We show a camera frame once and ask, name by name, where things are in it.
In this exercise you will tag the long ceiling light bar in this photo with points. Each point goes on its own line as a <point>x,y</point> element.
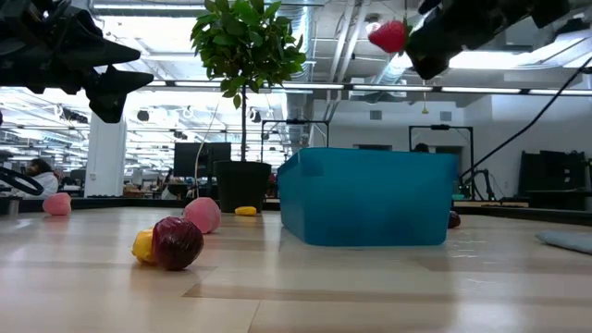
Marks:
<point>393,88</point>

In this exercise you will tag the yellow toy fruit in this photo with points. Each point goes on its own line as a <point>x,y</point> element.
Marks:
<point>142,245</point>
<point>245,211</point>

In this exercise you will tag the dark red toy cherry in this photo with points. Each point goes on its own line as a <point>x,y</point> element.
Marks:
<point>454,219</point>
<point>178,242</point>

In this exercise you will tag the grey cloth mat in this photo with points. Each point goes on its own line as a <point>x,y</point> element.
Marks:
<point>569,241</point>

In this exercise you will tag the black background computer monitor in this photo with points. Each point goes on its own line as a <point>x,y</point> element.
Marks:
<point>201,159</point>

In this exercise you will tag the black background robot arm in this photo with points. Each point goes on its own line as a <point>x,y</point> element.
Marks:
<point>481,182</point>

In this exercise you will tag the potted green leafy plant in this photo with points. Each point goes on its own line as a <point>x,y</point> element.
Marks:
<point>242,185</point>

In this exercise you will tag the pink toy peach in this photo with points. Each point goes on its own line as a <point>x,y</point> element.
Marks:
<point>202,214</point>
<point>57,204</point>

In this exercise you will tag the black metal stand frame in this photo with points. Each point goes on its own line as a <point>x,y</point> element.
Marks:
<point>439,127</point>
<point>294,121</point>

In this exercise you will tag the red toy strawberry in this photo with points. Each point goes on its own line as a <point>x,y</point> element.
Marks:
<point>390,36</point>

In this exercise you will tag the person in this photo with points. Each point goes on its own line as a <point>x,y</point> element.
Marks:
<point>172,187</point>
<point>44,182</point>
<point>421,148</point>

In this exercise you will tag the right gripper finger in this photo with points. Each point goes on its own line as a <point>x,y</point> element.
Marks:
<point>432,51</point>
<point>441,10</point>

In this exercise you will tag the white pillar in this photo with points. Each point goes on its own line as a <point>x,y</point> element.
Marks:
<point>105,157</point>

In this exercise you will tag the blue plastic tupperware container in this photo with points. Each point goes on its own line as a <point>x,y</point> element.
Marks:
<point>365,199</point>

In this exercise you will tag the black cabinet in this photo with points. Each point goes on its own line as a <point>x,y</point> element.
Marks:
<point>555,173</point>

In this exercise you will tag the silver corrugated duct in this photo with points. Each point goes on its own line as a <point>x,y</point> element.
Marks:
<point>305,111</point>

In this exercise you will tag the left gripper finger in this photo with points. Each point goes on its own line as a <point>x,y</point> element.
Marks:
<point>108,90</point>
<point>106,48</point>

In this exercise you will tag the black aluminium table frame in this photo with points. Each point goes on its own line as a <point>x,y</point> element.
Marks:
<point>92,202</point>

